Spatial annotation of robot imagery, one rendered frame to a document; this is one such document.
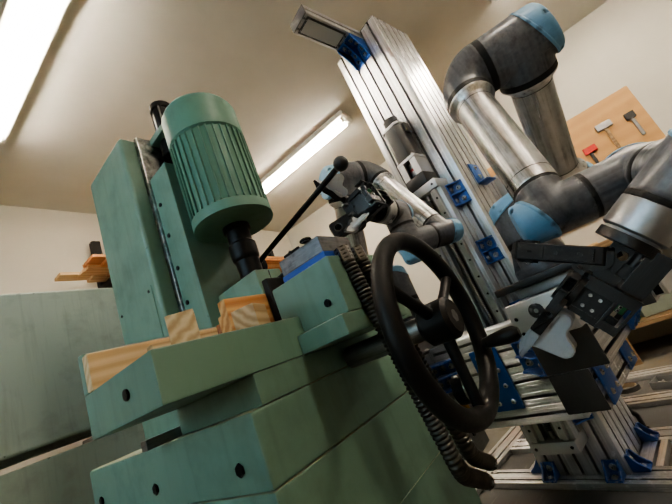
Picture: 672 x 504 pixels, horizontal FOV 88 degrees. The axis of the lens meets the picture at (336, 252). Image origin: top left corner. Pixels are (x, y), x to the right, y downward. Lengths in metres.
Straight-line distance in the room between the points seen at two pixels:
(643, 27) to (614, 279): 3.81
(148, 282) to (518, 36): 0.93
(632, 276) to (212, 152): 0.74
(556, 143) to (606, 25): 3.36
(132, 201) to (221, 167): 0.28
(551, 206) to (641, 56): 3.61
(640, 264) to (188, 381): 0.55
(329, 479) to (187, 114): 0.74
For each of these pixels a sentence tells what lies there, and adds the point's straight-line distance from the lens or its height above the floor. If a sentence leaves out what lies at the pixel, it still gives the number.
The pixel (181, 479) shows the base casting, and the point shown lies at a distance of 0.65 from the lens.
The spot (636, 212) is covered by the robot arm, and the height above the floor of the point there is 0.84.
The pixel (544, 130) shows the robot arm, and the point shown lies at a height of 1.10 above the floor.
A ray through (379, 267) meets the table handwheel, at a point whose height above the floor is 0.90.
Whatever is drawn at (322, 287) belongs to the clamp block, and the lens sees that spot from 0.53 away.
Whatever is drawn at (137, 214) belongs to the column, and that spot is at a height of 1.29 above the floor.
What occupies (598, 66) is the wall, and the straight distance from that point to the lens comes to 4.16.
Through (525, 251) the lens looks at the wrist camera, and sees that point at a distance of 0.57.
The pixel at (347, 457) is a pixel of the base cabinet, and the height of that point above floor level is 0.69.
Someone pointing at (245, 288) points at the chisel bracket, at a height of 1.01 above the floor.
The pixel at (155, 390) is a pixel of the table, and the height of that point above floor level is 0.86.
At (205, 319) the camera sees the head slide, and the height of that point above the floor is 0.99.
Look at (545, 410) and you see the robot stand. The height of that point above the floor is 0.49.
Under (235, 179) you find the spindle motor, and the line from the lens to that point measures 0.78.
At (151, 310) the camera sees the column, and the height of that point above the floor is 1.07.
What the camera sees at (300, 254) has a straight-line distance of 0.57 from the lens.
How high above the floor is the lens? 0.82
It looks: 16 degrees up
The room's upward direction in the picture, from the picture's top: 23 degrees counter-clockwise
